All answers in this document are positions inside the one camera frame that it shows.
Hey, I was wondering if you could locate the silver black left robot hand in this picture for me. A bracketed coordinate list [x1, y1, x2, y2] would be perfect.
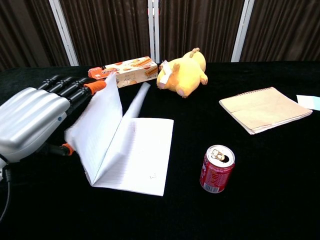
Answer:
[0, 74, 108, 163]

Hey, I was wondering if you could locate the white notebook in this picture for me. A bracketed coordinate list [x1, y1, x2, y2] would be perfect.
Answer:
[64, 72, 175, 197]

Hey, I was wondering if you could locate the brown spiral notebook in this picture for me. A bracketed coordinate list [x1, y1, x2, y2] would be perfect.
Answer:
[218, 86, 314, 135]

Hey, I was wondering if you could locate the brown curtain panel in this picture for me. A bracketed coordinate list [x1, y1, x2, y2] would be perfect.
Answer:
[59, 0, 151, 67]
[0, 0, 71, 72]
[240, 0, 320, 63]
[158, 0, 245, 63]

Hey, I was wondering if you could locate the black tablecloth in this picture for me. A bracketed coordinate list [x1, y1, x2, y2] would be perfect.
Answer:
[0, 61, 320, 240]

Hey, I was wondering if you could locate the orange white biscuit box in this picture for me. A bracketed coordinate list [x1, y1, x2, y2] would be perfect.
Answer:
[87, 56, 159, 89]

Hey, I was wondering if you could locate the white paper tag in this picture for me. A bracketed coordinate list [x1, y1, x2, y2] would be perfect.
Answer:
[159, 59, 172, 87]

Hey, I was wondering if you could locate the yellow plush toy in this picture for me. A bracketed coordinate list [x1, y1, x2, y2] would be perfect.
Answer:
[156, 47, 209, 99]

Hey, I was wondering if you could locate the red soda can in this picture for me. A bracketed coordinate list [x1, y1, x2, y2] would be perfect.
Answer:
[199, 144, 236, 194]

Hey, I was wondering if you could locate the light blue paper sheet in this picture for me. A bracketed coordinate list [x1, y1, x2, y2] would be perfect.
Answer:
[296, 94, 320, 112]

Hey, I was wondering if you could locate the black cable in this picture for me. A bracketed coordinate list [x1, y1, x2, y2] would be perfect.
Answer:
[0, 166, 13, 223]

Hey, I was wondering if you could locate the white frame post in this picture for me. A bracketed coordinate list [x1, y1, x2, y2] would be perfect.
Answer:
[48, 0, 80, 67]
[230, 0, 256, 63]
[147, 0, 160, 64]

